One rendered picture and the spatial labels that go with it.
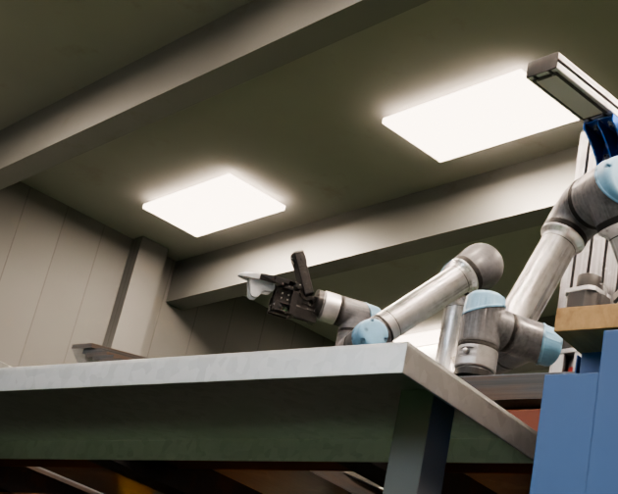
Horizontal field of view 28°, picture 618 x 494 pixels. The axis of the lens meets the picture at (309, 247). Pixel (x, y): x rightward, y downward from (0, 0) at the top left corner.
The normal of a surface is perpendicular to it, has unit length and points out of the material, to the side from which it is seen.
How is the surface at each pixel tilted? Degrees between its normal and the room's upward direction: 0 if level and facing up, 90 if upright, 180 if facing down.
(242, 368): 90
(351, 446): 90
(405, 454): 90
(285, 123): 180
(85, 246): 90
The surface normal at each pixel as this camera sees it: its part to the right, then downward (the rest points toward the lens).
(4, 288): 0.66, -0.18
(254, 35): -0.72, -0.41
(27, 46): -0.20, 0.90
